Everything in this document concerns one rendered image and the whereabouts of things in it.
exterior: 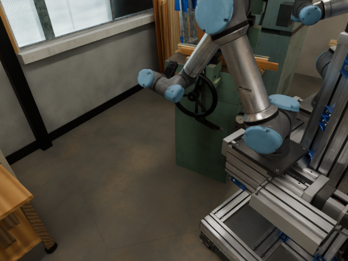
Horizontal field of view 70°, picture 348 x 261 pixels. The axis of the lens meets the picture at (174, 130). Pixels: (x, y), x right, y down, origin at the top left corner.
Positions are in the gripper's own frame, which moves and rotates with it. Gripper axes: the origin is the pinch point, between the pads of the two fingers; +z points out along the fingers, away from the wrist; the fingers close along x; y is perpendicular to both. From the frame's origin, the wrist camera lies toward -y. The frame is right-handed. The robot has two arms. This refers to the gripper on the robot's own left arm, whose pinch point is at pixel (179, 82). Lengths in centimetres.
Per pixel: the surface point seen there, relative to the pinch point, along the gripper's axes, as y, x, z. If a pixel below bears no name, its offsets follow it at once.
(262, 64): -21, 34, 33
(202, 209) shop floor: 82, 21, 40
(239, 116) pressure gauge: 11.1, 30.6, 26.5
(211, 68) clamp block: -11.3, 12.1, 9.8
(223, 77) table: -8.6, 16.4, 22.3
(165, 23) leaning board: -60, -92, 127
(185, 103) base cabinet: 12.4, -8.1, 34.3
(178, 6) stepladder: -65, -57, 85
